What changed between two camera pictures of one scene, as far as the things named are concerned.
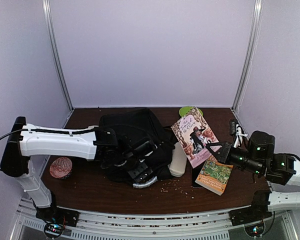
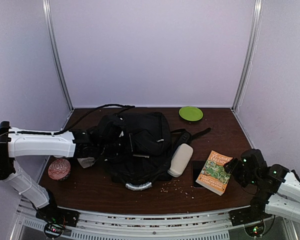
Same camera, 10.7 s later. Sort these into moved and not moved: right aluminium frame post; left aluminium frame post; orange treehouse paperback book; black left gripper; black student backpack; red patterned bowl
Moved: black student backpack; black left gripper
Not moved: red patterned bowl; left aluminium frame post; right aluminium frame post; orange treehouse paperback book
